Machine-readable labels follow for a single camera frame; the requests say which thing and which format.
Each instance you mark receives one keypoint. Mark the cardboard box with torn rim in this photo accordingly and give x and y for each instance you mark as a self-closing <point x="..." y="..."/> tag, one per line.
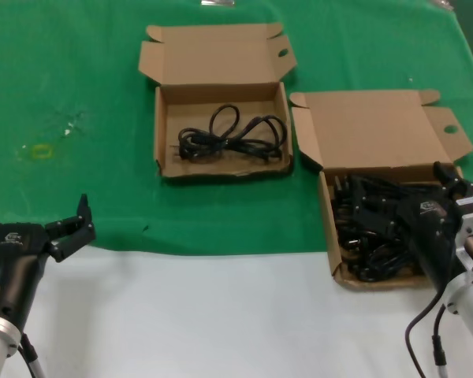
<point x="189" y="67"/>

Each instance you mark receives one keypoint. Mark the small metallic clutter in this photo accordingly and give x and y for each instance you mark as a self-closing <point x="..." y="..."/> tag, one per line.
<point x="443" y="4"/>

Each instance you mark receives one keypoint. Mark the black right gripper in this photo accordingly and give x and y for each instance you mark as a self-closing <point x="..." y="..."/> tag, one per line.
<point x="429" y="232"/>

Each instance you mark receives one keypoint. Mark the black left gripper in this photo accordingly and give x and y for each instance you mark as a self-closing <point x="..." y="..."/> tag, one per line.
<point x="17" y="256"/>

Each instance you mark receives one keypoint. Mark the green table cloth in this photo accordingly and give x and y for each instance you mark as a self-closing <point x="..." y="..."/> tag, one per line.
<point x="63" y="59"/>

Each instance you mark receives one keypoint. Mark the silver metal object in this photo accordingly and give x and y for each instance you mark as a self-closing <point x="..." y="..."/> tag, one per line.
<point x="217" y="2"/>

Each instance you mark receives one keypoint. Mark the yellow tape square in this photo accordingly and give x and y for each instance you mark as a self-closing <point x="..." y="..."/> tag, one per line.
<point x="41" y="151"/>

